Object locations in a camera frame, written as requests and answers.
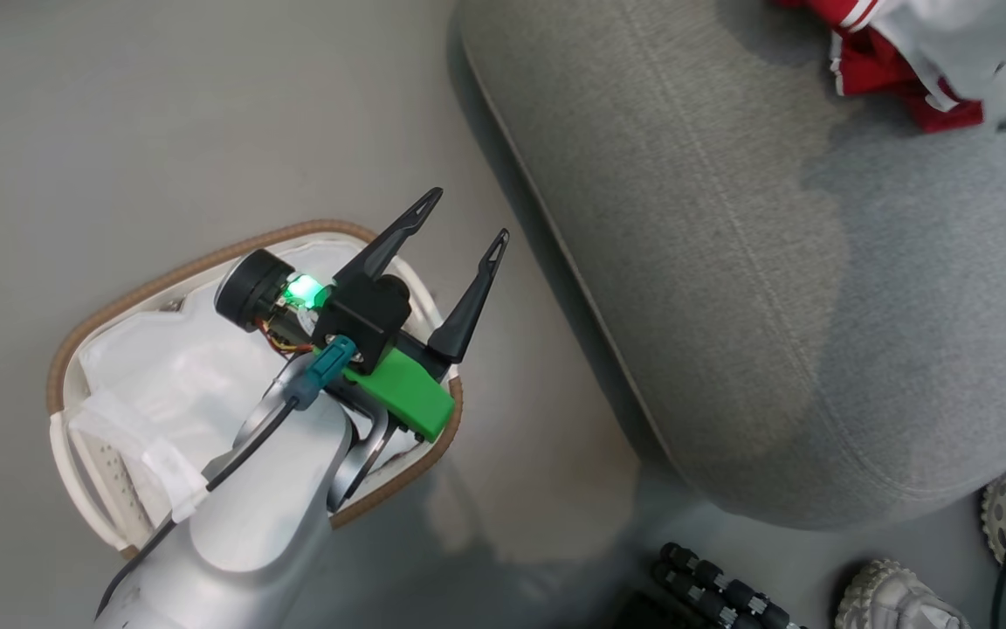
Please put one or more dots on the white garment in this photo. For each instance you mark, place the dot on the white garment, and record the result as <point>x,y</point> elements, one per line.
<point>162,376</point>

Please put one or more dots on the red and white jersey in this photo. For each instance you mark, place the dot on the red and white jersey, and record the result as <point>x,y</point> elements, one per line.
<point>870,65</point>

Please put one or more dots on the white laundry basket brown rim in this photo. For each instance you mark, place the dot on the white laundry basket brown rim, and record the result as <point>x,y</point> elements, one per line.
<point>88,314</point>

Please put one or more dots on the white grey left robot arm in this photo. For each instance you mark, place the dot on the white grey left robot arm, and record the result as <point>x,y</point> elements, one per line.
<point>267,507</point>

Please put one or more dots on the grey fabric sofa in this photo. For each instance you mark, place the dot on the grey fabric sofa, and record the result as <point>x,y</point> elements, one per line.
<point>686,262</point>

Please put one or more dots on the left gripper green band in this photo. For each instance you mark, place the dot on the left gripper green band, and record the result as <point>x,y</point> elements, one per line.
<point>363,319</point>

